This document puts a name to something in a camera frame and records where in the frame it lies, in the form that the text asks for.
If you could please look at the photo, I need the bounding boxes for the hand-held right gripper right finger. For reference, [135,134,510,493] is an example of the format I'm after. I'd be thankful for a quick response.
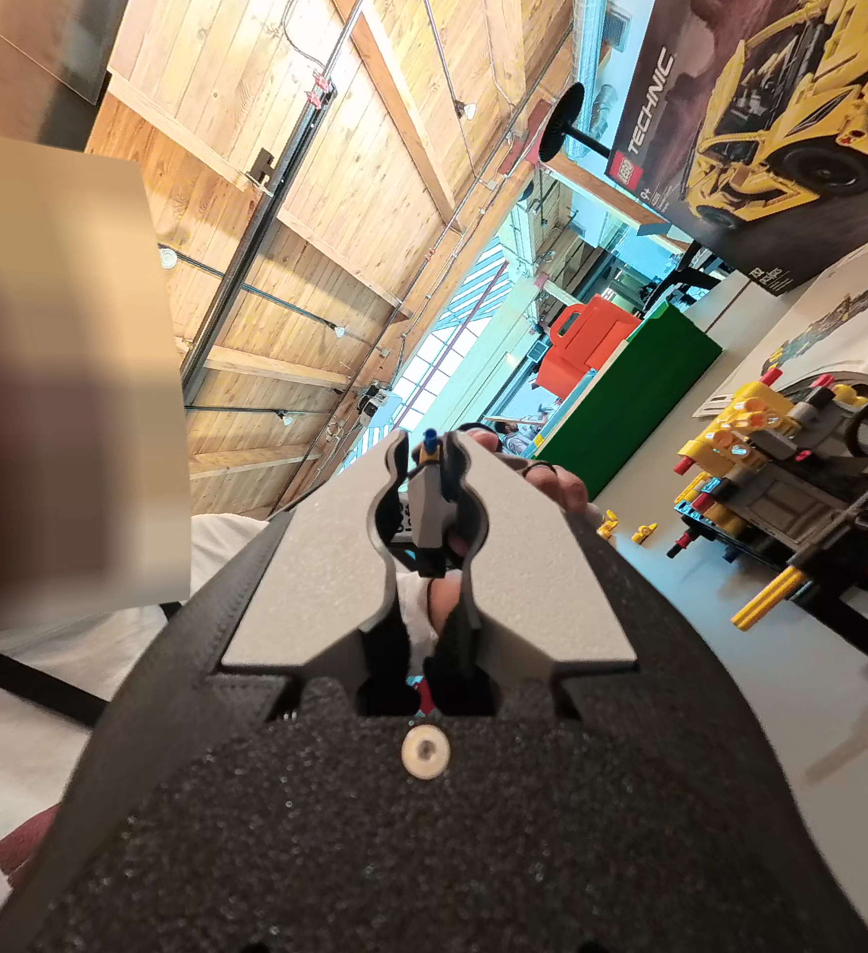
[445,430,639,679]

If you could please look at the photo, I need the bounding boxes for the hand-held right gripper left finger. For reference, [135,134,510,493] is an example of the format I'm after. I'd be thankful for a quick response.
[220,429,412,693]

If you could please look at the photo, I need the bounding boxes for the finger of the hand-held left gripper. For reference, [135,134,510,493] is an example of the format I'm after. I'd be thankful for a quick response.
[406,456,456,580]

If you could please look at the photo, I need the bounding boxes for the lego car chassis model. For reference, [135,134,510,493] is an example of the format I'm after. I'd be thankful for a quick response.
[665,363,868,675]

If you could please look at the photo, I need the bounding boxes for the open lego instruction booklet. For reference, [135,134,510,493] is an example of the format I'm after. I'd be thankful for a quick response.
[693,222,868,419]

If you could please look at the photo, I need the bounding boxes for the lego set box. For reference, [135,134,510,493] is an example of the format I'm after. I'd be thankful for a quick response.
[603,0,868,297]

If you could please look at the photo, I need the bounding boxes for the person's left hand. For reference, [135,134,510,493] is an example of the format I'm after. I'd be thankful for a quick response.
[464,426,591,518]

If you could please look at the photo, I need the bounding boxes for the paned window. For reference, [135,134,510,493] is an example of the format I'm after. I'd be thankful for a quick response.
[344,238,513,477]

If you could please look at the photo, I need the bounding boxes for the green plastic bin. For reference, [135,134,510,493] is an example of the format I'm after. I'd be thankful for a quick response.
[534,304,724,501]

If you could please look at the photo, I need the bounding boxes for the orange felt bag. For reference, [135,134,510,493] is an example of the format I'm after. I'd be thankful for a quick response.
[534,292,643,399]

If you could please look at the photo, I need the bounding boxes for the black chest harness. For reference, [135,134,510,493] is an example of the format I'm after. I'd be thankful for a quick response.
[0,636,111,727]

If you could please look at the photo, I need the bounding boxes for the black ceiling pipe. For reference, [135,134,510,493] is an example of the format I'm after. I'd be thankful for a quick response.
[181,70,338,407]

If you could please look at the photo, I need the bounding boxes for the black round-base stand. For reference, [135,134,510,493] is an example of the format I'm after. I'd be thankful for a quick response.
[536,82,617,161]

